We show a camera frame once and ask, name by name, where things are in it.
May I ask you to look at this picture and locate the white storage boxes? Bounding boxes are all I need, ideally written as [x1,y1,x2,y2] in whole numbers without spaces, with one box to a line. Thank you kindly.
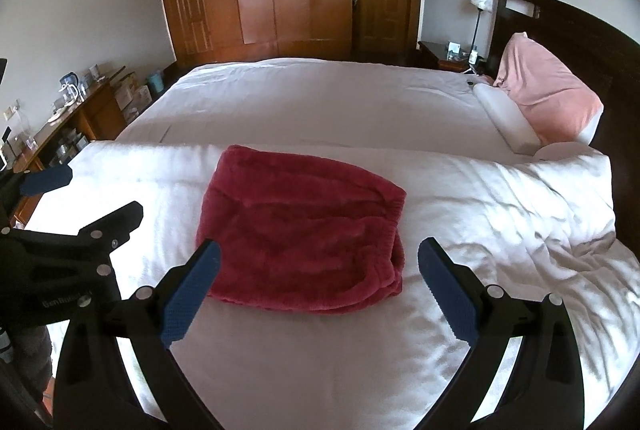
[115,72,153,121]

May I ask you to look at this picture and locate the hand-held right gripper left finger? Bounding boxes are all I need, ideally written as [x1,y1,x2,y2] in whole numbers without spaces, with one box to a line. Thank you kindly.
[52,240,222,430]

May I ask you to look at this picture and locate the dark wooden headboard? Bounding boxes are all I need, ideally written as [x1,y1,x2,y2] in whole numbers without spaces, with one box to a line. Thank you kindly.
[487,0,640,255]

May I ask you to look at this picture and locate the white duvet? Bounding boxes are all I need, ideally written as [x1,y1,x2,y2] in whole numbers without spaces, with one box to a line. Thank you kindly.
[22,141,628,430]

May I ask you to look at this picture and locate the white bed sheet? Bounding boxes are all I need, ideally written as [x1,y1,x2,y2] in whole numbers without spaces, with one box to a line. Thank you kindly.
[115,57,531,155]

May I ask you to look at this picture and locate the dark wooden nightstand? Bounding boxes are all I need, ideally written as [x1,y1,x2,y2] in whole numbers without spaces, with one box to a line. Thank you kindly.
[417,40,488,73]

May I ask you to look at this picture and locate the magenta fuzzy towel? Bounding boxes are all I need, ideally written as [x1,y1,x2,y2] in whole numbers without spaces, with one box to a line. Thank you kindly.
[195,145,408,315]

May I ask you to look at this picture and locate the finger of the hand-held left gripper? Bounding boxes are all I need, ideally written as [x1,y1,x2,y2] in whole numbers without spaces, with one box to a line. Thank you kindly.
[0,165,74,225]
[75,201,145,279]

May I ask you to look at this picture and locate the wooden desk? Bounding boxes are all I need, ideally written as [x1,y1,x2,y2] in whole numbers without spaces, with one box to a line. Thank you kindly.
[10,70,136,225]

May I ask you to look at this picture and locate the person's left forearm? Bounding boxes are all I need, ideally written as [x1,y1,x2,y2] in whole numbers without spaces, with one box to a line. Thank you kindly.
[0,322,56,416]

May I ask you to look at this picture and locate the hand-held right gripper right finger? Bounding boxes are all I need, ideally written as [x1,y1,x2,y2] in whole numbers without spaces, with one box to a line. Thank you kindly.
[417,237,586,430]

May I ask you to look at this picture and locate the clear electric kettle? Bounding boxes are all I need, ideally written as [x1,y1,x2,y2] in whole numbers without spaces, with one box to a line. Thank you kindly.
[59,72,83,103]

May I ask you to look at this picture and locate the white pillow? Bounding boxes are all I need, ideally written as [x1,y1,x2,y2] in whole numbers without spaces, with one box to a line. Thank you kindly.
[472,82,543,155]

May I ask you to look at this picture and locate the pink pillow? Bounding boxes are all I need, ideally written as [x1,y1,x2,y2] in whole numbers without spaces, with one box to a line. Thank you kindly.
[492,31,604,145]

